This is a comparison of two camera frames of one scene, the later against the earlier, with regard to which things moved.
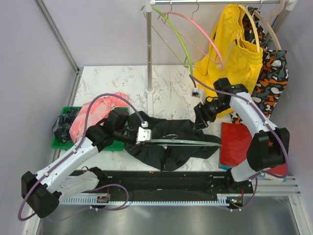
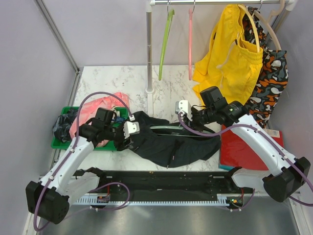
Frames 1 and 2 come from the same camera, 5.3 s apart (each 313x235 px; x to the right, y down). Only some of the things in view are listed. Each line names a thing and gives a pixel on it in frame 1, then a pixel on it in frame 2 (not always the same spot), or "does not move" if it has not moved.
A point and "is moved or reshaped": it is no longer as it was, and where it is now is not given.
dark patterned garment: [61, 126] does not move
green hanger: [189, 66] → [170, 13]
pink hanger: [161, 18] → [190, 41]
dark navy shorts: [167, 157] is moved or reshaped
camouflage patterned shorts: [273, 83] does not move
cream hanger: [255, 26] does not move
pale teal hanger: [171, 138] → [177, 128]
